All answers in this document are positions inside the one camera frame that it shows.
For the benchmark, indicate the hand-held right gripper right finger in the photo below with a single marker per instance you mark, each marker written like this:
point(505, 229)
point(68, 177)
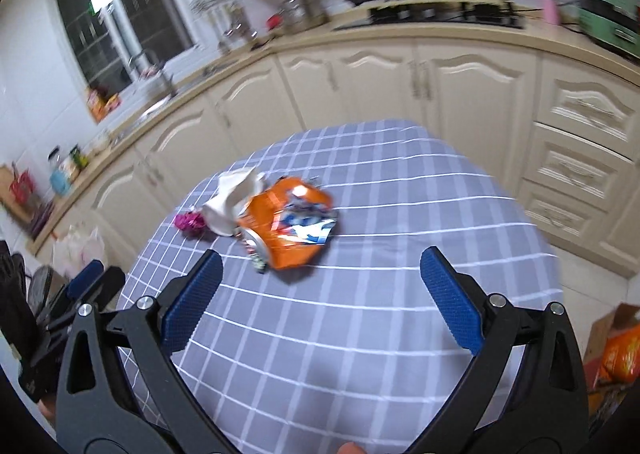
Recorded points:
point(452, 304)

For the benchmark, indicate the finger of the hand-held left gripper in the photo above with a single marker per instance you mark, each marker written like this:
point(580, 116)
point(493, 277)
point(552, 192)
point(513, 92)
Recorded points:
point(85, 279)
point(112, 284)

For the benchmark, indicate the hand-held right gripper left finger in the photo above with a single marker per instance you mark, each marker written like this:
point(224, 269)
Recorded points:
point(192, 301)

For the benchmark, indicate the purple candy wrapper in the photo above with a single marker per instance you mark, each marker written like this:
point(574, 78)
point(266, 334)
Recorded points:
point(190, 222)

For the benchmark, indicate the white paper packet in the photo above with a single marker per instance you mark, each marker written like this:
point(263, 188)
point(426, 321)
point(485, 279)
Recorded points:
point(230, 206)

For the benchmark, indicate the orange snack bag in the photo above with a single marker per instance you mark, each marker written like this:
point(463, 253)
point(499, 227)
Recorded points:
point(280, 229)

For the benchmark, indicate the person's right hand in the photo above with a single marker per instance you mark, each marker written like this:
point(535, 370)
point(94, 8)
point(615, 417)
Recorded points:
point(351, 448)

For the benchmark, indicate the hanging plastic bag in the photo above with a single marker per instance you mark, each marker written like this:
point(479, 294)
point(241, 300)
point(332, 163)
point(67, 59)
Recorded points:
point(80, 244)

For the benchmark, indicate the steel rice cooker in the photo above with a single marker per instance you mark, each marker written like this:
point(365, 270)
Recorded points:
point(42, 289)

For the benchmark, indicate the blue carton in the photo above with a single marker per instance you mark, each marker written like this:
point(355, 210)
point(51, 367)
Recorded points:
point(60, 182)

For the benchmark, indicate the purple checkered tablecloth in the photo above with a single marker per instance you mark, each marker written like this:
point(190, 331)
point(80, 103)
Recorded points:
point(375, 234)

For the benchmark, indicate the red knife rack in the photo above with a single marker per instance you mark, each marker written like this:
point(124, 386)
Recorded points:
point(22, 189)

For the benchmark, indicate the clear plastic jar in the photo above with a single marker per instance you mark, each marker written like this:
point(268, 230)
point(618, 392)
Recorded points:
point(65, 160)

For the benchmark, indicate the green jar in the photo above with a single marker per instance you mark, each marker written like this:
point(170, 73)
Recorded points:
point(77, 156)

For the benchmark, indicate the wooden cutting board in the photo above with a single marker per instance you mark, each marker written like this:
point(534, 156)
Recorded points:
point(7, 179)

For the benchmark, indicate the stack of white bowls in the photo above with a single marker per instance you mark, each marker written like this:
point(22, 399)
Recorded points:
point(100, 144)

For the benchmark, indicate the cardboard box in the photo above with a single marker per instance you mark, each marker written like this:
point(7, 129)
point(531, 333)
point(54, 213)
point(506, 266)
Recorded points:
point(600, 329)

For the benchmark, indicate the orange dish soap bottle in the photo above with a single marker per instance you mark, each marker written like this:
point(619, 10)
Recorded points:
point(95, 104)

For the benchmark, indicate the steel sink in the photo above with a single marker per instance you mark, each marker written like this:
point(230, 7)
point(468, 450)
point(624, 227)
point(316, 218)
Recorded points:
point(150, 109)

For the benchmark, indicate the small orange box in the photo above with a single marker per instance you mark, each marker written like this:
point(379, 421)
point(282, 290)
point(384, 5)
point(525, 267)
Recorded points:
point(112, 101)

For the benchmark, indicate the steel faucet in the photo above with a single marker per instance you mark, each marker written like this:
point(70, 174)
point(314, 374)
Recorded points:
point(155, 69)

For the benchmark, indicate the cream base cabinets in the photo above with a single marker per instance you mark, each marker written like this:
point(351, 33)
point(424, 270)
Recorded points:
point(475, 84)

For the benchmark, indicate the sliding window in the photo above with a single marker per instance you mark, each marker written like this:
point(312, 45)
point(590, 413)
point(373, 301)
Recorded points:
point(115, 9)

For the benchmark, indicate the black gas stove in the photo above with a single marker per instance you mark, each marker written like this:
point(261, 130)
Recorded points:
point(440, 15)

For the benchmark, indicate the red container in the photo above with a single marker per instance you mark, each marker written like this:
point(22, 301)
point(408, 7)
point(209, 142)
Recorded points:
point(274, 21)

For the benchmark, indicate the steel steamer pot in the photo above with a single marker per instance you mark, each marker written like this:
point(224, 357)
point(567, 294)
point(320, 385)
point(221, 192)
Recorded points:
point(300, 11)

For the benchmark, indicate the green electric cooker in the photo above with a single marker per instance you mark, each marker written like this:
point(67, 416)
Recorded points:
point(607, 19)

